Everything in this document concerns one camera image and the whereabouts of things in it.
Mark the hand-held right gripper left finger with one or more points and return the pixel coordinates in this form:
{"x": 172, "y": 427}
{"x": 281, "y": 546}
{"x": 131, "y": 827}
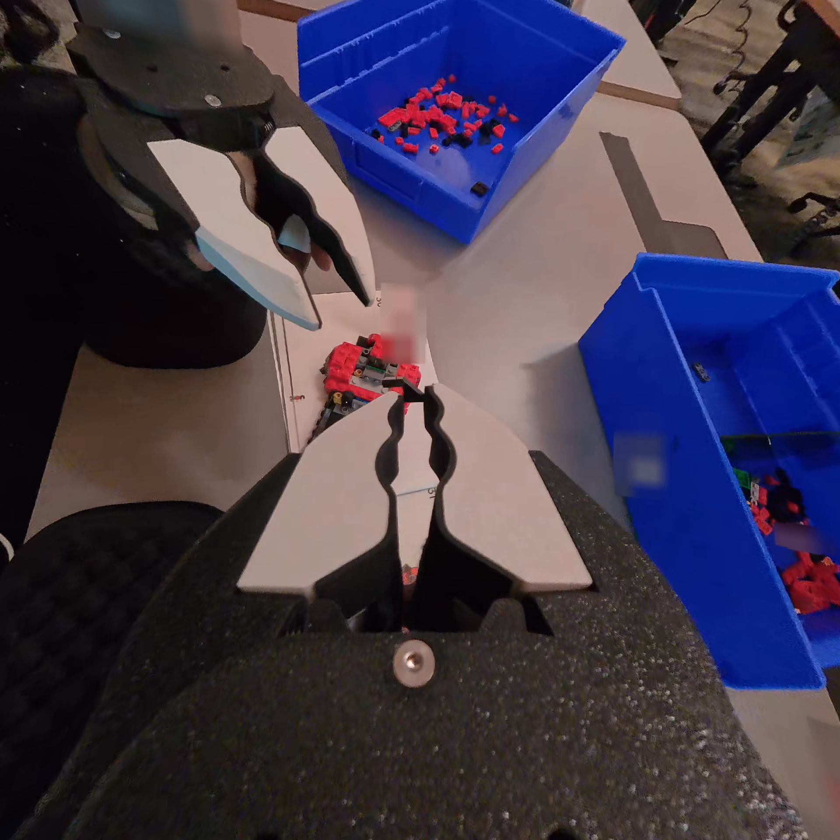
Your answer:
{"x": 321, "y": 518}

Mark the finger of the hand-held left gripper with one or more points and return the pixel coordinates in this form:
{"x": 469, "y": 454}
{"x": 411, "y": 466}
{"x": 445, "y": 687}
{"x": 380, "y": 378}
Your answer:
{"x": 236, "y": 236}
{"x": 328, "y": 190}

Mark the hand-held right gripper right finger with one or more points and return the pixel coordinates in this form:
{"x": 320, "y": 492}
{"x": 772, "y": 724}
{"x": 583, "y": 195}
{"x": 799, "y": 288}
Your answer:
{"x": 518, "y": 518}

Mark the black and red lego model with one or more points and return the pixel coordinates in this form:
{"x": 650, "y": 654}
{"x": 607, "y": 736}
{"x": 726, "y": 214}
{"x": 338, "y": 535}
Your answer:
{"x": 348, "y": 367}

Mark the pile of loose lego pieces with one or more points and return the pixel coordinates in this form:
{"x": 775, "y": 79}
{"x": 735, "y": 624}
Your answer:
{"x": 446, "y": 115}

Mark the white lego instruction booklet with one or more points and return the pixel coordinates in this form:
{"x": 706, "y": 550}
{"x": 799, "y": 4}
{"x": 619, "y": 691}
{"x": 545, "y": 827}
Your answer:
{"x": 295, "y": 367}

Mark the small grey lego piece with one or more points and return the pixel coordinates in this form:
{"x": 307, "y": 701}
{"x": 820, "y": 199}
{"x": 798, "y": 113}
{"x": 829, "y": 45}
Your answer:
{"x": 703, "y": 372}

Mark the pile of mixed lego pieces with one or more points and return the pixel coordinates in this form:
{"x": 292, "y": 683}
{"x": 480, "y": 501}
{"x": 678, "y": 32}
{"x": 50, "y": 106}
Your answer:
{"x": 787, "y": 512}

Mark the person's left hand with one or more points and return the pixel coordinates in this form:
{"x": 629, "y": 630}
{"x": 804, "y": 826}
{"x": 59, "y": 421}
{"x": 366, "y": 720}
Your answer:
{"x": 323, "y": 257}

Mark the blue storage bin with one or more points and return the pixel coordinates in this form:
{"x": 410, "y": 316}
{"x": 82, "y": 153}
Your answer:
{"x": 544, "y": 98}
{"x": 689, "y": 558}

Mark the black chair base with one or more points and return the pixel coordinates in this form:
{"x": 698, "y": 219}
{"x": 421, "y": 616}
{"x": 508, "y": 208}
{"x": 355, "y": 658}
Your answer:
{"x": 817, "y": 210}

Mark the black desk leg frame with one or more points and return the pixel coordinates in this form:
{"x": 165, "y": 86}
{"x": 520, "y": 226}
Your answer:
{"x": 768, "y": 85}

